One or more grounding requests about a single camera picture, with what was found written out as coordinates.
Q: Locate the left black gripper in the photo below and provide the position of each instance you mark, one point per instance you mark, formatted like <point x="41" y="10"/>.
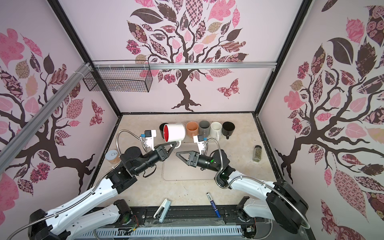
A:
<point x="160" y="152"/>

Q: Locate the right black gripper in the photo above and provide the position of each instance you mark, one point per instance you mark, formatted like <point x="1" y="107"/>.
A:
<point x="193" y="161"/>

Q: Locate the peach orange mug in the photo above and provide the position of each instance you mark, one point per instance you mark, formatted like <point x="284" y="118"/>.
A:
<point x="192" y="129"/>

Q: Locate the grey mug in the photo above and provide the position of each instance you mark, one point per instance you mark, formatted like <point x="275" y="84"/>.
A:
<point x="204" y="128"/>

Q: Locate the black mug white base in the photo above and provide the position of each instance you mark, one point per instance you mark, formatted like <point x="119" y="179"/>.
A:
<point x="228" y="129"/>

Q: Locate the translucent plastic tray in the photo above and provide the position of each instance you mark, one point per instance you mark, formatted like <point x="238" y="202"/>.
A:
<point x="175" y="169"/>

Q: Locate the white stapler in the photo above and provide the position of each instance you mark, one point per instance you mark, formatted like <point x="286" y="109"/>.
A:
<point x="162" y="211"/>

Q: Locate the orange tin can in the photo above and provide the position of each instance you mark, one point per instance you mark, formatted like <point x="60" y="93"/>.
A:
<point x="112" y="157"/>

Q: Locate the blue marker pen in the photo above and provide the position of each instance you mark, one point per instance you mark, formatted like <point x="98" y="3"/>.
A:
<point x="213" y="204"/>

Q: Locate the glass spice jar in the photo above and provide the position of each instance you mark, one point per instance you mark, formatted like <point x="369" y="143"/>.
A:
<point x="257" y="154"/>

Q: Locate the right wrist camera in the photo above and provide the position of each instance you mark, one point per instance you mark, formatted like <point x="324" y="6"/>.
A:
<point x="201" y="141"/>

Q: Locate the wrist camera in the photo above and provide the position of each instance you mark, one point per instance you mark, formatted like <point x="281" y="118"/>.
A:
<point x="201" y="141"/>
<point x="147" y="140"/>

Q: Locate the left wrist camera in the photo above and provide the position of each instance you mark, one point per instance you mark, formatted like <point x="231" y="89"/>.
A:
<point x="147" y="140"/>

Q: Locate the black base frame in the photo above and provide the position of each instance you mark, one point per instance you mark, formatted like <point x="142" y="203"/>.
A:
<point x="181" y="216"/>

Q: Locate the white slotted cable duct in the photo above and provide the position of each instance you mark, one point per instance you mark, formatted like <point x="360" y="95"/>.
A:
<point x="162" y="232"/>

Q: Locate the black wire basket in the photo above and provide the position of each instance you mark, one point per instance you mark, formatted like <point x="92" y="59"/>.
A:
<point x="120" y="76"/>

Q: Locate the back aluminium rail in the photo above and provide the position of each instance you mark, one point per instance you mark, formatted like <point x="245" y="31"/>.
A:
<point x="183" y="66"/>

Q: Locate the aluminium rail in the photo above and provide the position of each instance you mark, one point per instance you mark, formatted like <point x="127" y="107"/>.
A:
<point x="183" y="66"/>
<point x="12" y="149"/>

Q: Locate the left aluminium rail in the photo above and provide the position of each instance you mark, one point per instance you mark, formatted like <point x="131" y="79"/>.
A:
<point x="12" y="149"/>

